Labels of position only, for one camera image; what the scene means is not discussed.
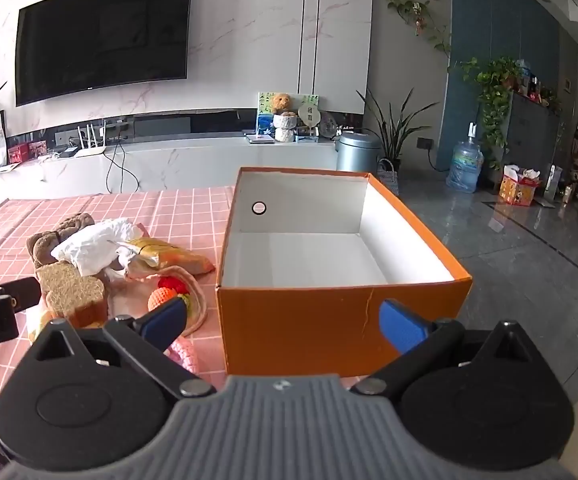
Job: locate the white cloth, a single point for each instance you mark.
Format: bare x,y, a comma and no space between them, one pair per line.
94,247

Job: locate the red and yellow gift bag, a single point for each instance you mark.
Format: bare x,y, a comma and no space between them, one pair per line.
516,190

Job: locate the yellow snack packet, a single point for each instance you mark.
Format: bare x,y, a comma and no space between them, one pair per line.
169,252

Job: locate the flat books stack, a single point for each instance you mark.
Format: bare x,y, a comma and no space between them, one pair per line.
259,138

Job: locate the blue water bottle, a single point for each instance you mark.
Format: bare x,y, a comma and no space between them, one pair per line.
465,165

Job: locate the orange cardboard box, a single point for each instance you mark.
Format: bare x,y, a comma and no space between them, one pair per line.
294,330

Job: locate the round white paddle fan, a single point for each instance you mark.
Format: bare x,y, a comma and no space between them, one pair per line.
309,115

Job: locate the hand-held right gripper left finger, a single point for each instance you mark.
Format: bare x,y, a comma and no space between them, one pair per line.
161,321

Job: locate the black television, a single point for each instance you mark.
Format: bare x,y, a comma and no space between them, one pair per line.
104,35

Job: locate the small black box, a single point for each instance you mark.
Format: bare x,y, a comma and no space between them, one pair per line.
67,152

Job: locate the brown plush toy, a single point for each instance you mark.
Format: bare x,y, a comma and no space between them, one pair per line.
44,247

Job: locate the orange crochet toy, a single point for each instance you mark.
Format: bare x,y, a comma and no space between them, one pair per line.
161,297

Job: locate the red boxes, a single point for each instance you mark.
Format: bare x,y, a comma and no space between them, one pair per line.
26,150

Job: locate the grey trash bin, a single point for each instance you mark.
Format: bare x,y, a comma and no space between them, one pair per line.
356,155

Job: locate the white marble television console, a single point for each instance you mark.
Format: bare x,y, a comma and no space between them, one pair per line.
194,165

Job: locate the white router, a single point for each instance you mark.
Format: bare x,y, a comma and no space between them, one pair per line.
91,147

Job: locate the long-leaf potted plant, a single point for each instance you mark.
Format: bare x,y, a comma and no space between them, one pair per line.
394,130

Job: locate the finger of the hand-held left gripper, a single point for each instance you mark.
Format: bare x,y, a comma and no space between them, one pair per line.
16,292

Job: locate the small teddy bear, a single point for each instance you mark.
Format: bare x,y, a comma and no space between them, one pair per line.
281,102

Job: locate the pink checkered tablecloth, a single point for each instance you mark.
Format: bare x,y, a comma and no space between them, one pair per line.
179,210

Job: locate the pink knitted item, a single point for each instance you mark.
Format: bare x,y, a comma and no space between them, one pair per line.
186,355

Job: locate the toast-shaped plush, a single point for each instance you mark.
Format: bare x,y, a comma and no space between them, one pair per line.
69,290

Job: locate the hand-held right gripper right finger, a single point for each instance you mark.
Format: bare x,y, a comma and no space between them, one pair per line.
404,327

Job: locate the hanging vine plant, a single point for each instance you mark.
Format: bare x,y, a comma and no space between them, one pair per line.
414,10

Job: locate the trailing pothos plant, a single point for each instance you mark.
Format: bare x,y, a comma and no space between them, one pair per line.
491,90

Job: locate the grey cabinet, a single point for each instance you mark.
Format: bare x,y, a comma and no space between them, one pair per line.
529,135

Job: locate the pale pink towel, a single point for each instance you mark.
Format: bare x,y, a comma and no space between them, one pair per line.
129,300

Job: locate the blue and green painting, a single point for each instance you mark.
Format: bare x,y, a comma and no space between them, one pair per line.
265,120

